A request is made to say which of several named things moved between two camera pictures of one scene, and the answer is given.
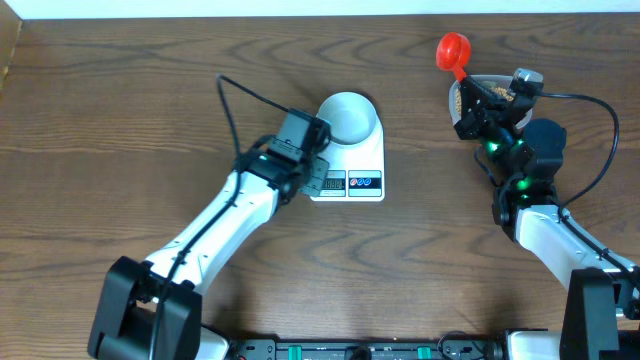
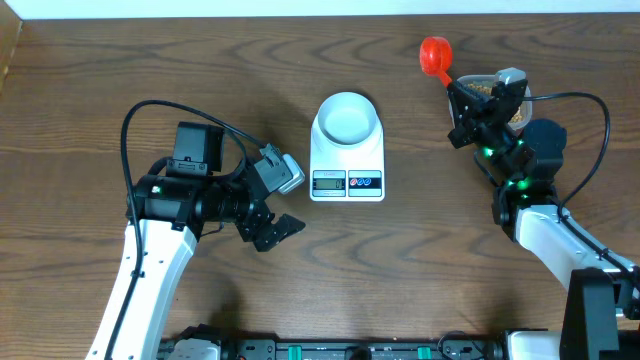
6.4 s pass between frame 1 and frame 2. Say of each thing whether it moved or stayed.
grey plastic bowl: stayed
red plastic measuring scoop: moved
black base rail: stayed
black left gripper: moved
